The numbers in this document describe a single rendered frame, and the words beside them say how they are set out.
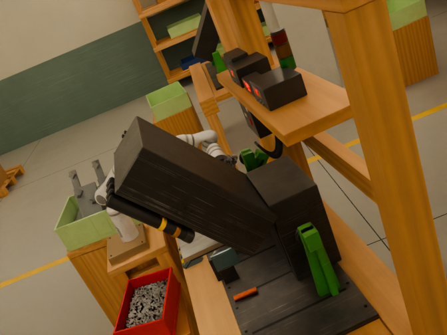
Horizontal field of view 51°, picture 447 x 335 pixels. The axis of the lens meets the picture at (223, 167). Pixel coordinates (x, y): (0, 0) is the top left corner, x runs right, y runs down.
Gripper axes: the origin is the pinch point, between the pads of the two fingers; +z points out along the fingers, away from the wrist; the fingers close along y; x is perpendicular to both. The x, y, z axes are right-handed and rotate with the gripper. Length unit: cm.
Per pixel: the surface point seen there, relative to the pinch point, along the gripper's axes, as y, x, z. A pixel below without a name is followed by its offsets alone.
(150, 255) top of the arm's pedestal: -65, -6, -21
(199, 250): -13.6, -16.6, 29.9
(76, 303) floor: -209, 5, -116
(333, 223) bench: 3.8, 41.0, 22.0
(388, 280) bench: 12, 34, 62
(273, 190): 17.0, -1.3, 28.9
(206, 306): -34, -6, 37
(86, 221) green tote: -89, -28, -70
